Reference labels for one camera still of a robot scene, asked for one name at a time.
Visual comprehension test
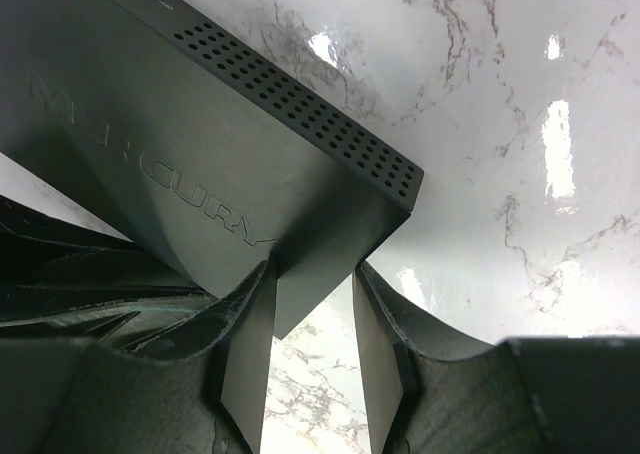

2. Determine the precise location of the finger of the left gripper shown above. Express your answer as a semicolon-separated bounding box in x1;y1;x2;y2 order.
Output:
1;196;215;304
1;295;215;351

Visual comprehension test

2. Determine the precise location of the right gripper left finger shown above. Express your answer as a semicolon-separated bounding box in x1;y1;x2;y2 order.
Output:
1;261;277;453

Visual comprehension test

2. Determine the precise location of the black network switch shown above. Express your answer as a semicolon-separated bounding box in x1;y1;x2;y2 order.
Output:
1;0;424;337

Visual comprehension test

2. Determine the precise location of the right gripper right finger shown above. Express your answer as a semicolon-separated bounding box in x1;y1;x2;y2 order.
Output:
353;263;639;453

